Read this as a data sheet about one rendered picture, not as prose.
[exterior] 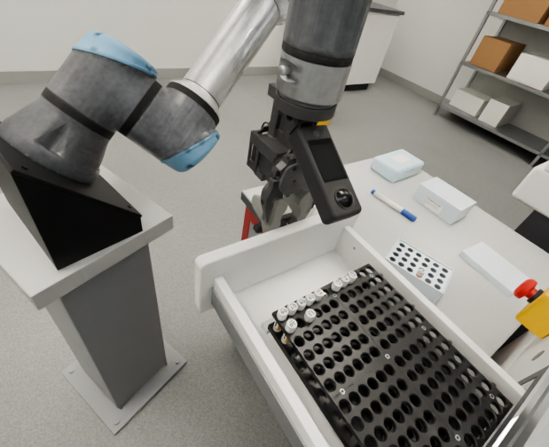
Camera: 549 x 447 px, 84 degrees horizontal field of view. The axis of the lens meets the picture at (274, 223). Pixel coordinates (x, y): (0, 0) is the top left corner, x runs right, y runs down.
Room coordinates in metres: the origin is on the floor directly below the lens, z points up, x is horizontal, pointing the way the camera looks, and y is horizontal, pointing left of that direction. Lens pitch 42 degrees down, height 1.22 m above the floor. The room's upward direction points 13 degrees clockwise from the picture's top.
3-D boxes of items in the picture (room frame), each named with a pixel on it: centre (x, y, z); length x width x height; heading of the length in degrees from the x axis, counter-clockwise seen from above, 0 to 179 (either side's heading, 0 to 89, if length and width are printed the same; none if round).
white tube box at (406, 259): (0.46, -0.31, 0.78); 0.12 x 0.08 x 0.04; 60
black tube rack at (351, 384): (0.18, -0.16, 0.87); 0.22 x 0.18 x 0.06; 43
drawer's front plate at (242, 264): (0.33, -0.03, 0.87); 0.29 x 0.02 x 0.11; 133
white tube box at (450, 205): (0.74, -0.44, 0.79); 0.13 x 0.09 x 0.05; 44
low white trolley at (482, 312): (0.61, -0.33, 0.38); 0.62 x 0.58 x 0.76; 133
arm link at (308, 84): (0.35, 0.00, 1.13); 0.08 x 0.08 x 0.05
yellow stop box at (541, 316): (0.35, -0.46, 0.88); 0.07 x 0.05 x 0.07; 133
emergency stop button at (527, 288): (0.37, -0.44, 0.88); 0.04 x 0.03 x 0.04; 133
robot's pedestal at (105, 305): (0.41, 0.40, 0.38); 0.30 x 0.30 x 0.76; 63
